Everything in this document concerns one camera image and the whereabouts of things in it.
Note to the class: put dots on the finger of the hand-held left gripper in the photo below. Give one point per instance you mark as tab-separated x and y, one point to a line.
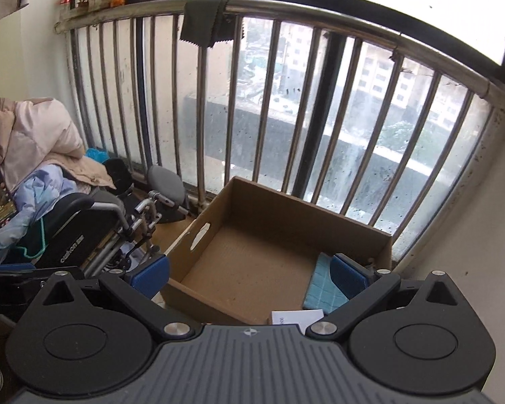
12	267

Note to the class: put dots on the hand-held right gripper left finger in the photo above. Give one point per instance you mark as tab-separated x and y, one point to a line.
149	275

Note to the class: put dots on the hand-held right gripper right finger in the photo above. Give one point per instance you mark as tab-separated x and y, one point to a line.
347	275

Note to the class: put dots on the blue checked towel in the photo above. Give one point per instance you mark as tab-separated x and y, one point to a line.
320	290

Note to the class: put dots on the white box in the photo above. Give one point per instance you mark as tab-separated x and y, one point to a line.
296	316

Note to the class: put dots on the brown cardboard box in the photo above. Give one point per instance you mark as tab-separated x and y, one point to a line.
252	269

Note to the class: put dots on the black folding wheelchair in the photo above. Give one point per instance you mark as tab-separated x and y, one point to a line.
75	235

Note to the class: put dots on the light blue garment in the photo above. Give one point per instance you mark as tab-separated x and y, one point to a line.
38	189

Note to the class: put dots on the grey round padded seat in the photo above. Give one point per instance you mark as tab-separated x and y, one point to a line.
166	185

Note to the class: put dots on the blue plastic bag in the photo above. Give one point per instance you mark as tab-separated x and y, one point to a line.
96	154

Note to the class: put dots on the pile of clothes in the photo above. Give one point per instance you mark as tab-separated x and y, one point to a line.
38	134

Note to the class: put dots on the metal balcony railing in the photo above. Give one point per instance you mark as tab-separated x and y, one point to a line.
202	113

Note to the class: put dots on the dark cloth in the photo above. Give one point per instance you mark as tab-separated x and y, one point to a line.
206	21

